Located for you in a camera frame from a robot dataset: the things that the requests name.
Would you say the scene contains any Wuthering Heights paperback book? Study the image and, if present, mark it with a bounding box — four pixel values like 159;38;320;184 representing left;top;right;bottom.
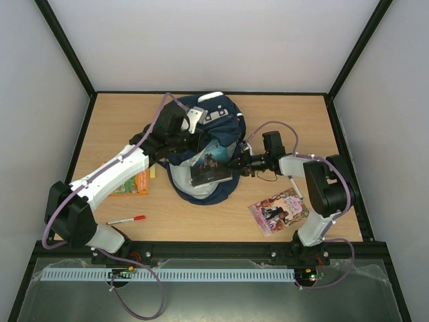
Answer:
190;138;237;188

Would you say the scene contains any navy blue student backpack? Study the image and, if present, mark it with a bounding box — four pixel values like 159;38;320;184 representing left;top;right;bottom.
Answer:
161;91;246;206

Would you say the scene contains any pink illustrated paperback book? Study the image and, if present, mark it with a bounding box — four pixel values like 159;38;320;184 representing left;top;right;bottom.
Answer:
248;188;310;237

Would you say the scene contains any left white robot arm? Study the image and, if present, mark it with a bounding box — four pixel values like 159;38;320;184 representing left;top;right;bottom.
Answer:
42;103;206;254

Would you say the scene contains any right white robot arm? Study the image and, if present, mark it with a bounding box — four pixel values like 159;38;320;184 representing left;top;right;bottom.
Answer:
226;131;359;264

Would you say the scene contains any purple capped marker pen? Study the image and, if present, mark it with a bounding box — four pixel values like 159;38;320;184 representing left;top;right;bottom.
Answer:
289;176;304;200

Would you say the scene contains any yellow highlighter pen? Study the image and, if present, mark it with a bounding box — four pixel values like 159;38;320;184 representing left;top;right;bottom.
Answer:
149;166;156;178

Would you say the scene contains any orange Treehouse children's book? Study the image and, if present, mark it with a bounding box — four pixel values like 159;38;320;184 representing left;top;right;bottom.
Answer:
110;170;149;197

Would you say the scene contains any red capped marker pen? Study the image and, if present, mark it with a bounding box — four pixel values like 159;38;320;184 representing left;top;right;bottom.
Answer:
106;215;146;225

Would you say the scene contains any right controller circuit board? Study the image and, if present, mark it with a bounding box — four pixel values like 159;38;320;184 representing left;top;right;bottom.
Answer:
294;266;326;282

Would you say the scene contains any controller circuit board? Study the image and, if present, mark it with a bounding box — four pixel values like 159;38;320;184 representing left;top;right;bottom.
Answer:
107;266;138;279
294;266;326;282

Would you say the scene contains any left controller circuit board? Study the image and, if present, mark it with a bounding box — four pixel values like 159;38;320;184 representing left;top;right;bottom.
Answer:
107;266;138;279

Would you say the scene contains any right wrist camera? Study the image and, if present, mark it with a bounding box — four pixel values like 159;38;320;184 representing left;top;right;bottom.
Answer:
239;140;253;155

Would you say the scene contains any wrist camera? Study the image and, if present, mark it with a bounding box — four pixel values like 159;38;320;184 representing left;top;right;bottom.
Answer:
239;140;253;155
186;107;206;134

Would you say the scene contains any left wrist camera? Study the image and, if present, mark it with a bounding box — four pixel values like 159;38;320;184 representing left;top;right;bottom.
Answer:
186;107;206;134

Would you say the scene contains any light blue slotted cable duct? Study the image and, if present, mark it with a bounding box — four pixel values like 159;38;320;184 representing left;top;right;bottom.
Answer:
40;268;296;282

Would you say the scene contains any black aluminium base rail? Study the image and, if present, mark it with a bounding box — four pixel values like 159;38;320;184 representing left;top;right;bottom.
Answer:
32;241;392;268

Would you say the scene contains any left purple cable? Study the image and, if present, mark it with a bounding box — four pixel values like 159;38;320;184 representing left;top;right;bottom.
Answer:
42;92;165;319

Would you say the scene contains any black enclosure frame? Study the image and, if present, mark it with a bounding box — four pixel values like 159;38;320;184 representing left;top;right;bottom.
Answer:
7;0;412;322

